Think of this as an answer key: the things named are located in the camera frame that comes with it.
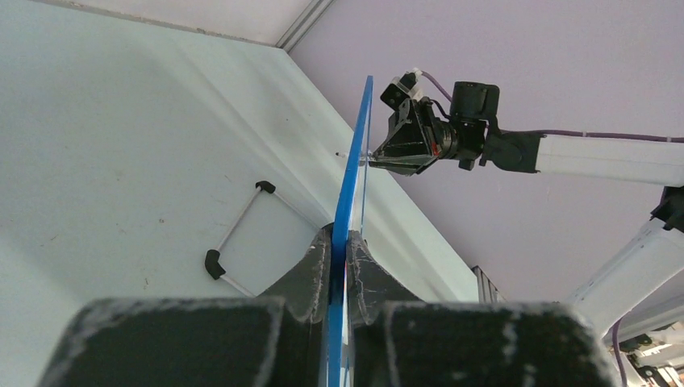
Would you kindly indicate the blue framed whiteboard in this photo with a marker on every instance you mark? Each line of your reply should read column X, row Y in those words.
column 340, row 230

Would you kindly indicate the aluminium frame rail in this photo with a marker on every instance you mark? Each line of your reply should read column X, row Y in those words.
column 488, row 293

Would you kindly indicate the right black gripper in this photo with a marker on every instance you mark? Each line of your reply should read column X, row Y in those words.
column 405, row 139

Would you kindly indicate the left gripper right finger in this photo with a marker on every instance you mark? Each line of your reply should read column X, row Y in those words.
column 398, row 339

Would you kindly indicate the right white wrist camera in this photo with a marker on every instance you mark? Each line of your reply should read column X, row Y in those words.
column 403, row 88

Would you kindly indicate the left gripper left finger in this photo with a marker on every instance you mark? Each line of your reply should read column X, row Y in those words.
column 277, row 338

